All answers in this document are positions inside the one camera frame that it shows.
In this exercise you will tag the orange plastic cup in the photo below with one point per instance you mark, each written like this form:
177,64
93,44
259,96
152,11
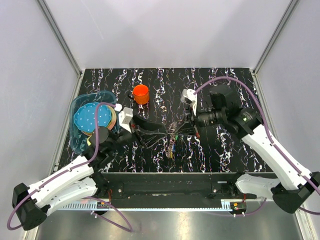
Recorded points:
140,94

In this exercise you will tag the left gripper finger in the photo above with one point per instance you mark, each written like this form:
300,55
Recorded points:
142,124
149,140

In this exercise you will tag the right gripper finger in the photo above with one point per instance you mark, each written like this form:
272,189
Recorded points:
182,137
186,127

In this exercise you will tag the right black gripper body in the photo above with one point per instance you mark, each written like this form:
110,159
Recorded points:
211,118

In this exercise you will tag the blue dotted plate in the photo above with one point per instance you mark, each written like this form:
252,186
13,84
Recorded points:
84,118

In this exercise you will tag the right aluminium frame post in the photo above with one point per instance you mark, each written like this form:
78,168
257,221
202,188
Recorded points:
276,34

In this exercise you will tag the aluminium frame post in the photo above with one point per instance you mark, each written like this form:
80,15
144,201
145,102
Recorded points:
276,34
58,35

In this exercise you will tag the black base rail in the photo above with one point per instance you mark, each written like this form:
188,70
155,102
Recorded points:
206,185

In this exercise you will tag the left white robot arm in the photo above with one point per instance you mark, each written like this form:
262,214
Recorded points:
81,178

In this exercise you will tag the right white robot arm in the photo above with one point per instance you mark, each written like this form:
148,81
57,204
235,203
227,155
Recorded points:
293,184

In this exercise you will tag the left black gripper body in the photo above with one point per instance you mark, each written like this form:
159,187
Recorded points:
127,138

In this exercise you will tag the clear blue plastic bin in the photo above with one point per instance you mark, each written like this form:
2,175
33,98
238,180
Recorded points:
77,138

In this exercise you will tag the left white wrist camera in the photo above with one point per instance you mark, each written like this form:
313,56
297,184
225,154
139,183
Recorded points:
125,115

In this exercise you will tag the left aluminium frame post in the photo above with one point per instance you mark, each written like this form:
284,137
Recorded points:
58,35

